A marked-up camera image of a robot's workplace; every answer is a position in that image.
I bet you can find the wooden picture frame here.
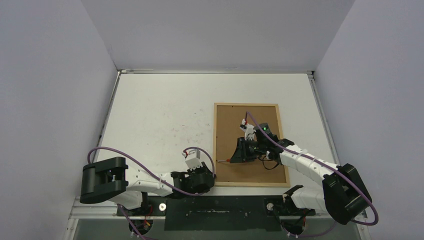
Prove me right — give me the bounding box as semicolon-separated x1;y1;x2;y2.
213;102;291;188

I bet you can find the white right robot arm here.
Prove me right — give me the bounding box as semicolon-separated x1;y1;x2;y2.
228;120;372;225

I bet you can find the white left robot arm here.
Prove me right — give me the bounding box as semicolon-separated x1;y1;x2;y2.
80;156;216;216

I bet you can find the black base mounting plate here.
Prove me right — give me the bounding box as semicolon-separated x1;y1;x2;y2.
116;195;316;232

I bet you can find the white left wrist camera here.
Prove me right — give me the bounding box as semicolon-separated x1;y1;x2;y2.
184;149;203;170

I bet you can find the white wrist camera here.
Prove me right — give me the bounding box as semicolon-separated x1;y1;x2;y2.
184;149;203;170
239;119;256;141

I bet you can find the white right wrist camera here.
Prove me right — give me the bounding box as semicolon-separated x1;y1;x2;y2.
239;119;256;141

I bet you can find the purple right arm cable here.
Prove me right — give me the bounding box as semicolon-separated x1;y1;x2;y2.
245;111;380;239

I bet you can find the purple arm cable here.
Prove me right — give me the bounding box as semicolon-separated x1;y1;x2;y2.
87;146;216;240
245;111;380;239

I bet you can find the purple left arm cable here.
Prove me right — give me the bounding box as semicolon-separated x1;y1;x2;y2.
87;146;216;240

